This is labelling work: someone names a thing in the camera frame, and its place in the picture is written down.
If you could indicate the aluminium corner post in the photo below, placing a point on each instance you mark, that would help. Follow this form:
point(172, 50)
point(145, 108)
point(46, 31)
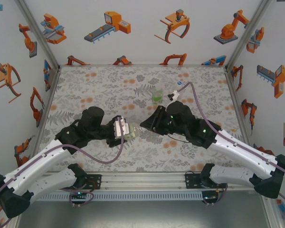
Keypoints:
point(248, 33)
point(38, 33)

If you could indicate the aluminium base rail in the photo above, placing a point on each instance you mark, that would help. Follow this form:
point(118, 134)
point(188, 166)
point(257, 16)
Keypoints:
point(142, 181)

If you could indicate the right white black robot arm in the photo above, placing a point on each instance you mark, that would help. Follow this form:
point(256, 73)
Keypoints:
point(232, 175)

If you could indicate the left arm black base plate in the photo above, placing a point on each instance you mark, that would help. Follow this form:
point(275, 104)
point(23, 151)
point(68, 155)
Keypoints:
point(96, 181)

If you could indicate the aluminium table end rail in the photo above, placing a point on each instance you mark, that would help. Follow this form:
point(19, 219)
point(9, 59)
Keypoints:
point(142, 65)

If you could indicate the aluminium table side rail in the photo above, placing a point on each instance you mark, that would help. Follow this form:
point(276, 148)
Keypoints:
point(234, 95)
point(47, 99)

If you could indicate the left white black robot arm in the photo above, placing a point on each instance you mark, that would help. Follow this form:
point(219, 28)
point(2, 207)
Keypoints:
point(52, 183)

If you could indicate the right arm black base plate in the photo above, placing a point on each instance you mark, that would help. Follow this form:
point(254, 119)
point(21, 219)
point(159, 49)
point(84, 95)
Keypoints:
point(191, 180)

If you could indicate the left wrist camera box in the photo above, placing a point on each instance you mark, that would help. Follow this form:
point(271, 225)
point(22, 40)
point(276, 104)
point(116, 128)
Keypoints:
point(116, 130)

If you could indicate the floral tablecloth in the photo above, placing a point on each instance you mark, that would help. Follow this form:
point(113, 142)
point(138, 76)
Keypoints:
point(109, 90)

